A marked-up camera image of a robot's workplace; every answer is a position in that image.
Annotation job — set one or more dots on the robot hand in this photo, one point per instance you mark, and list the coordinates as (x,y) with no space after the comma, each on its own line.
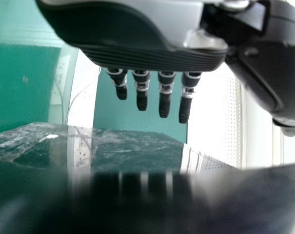
(127,31)

